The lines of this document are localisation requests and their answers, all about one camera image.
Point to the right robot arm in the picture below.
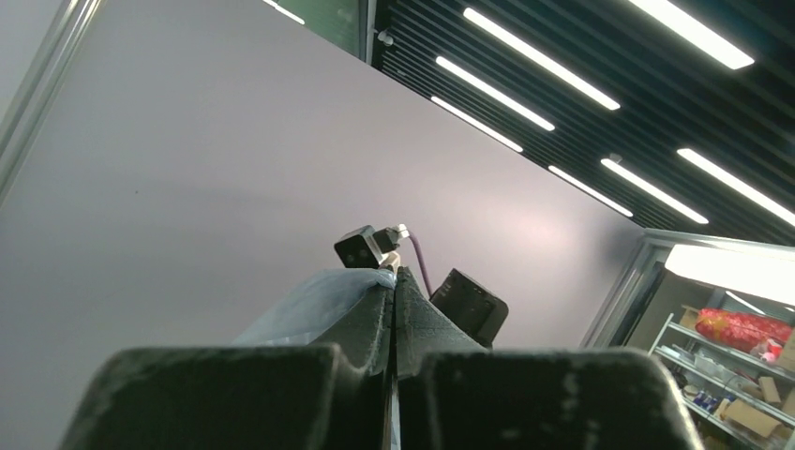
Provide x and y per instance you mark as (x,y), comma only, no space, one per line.
(474,309)

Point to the left aluminium frame post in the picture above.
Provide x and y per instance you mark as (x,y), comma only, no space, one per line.
(40,85)

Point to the translucent blue trash bag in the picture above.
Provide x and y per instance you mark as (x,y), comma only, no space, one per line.
(313,306)

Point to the ceiling light strip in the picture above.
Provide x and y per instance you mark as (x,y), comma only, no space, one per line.
(494,93)
(695,32)
(492,133)
(539,58)
(573,181)
(654,191)
(738,185)

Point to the metal storage shelf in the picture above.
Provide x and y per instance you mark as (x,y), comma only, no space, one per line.
(738,400)

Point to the red snack bag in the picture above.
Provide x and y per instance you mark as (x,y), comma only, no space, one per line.
(741,331)

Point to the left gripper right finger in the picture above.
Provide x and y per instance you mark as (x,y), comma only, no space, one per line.
(453,393)

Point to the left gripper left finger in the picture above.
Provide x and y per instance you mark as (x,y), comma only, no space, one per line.
(332,393)

